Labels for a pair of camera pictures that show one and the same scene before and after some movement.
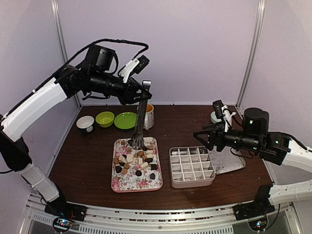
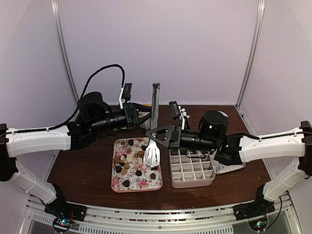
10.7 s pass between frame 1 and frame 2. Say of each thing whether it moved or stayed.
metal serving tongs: moved
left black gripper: moved
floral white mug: stayed
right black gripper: moved
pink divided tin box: stayed
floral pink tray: stayed
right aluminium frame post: stayed
